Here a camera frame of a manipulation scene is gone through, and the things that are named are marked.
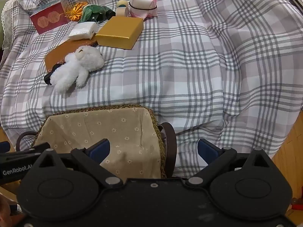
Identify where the pink and white towel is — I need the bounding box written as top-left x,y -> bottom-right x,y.
129,0 -> 158,19

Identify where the gold cardboard box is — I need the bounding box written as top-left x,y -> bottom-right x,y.
96,16 -> 144,50

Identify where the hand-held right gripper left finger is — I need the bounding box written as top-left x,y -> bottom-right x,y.
34,138 -> 125,188

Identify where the grey plaid bedsheet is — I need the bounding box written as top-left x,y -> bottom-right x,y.
0,0 -> 303,178

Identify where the white lace cloth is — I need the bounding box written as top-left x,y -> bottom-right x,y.
1,0 -> 23,50

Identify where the woven basket with floral lining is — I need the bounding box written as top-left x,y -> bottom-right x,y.
16,104 -> 177,179

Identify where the green velvet pouch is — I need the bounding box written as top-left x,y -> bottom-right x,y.
78,4 -> 117,24

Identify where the black cylindrical object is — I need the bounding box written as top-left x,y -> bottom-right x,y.
44,63 -> 65,86

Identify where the shiny brown case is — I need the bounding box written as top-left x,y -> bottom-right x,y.
45,38 -> 98,73

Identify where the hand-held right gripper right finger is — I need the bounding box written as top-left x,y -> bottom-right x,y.
185,138 -> 277,188

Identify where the yellow embroidered drawstring pouch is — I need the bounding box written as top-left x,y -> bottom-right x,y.
64,2 -> 89,22

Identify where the white soft packet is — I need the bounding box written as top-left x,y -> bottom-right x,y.
68,22 -> 98,40

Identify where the red and teal box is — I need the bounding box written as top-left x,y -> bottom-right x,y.
30,0 -> 70,35

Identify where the beige tape roll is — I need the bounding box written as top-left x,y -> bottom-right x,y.
116,6 -> 130,17

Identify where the white plush teddy bear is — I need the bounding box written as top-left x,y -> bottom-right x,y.
50,45 -> 105,93

